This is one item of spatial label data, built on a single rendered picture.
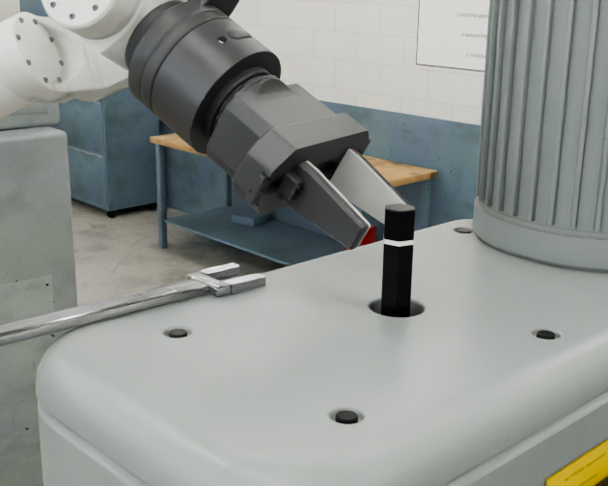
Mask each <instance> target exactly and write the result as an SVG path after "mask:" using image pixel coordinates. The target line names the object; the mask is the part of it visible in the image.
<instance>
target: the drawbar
mask: <svg viewBox="0 0 608 486"><path fill-rule="evenodd" d="M414 224H415V207H414V205H408V204H402V203H395V204H386V205H385V215H384V239H387V240H392V241H397V242H402V241H409V240H414ZM412 262H413V245H407V246H400V247H399V246H394V245H388V244H384V242H383V263H382V287H381V312H380V314H381V315H385V316H390V317H410V301H411V282H412Z"/></svg>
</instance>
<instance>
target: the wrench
mask: <svg viewBox="0 0 608 486"><path fill-rule="evenodd" d="M238 275H239V265H237V264H235V263H229V264H225V265H220V266H216V267H212V268H208V269H204V270H200V272H196V273H192V274H188V275H187V276H186V281H182V282H177V283H170V284H166V285H163V286H158V287H154V288H150V289H146V290H142V291H137V292H133V293H129V294H126V295H122V296H118V297H113V298H109V299H105V300H101V301H97V302H93V303H89V304H85V305H81V306H77V307H72V308H68V309H64V310H57V311H53V312H49V313H45V314H41V315H37V316H33V317H28V318H24V319H20V320H16V321H13V322H8V323H4V324H0V346H4V345H7V344H11V343H15V342H19V341H23V340H26V339H30V338H37V337H41V336H45V335H49V334H53V333H57V332H60V331H64V330H67V329H71V328H75V327H79V326H83V325H87V324H91V323H95V322H98V321H102V320H106V319H110V318H113V317H117V316H121V315H125V314H129V313H133V312H137V311H143V310H147V309H151V308H155V307H159V306H163V305H167V304H170V303H174V302H177V301H181V300H185V299H189V298H193V297H197V296H201V295H205V294H207V293H210V294H212V295H214V296H216V297H220V296H224V295H228V294H232V295H233V294H236V293H239V292H243V291H247V290H251V289H255V288H258V287H262V286H265V276H264V275H261V274H251V275H247V276H243V277H239V278H235V279H231V280H227V281H224V282H220V281H221V280H225V279H228V278H232V277H236V276H238Z"/></svg>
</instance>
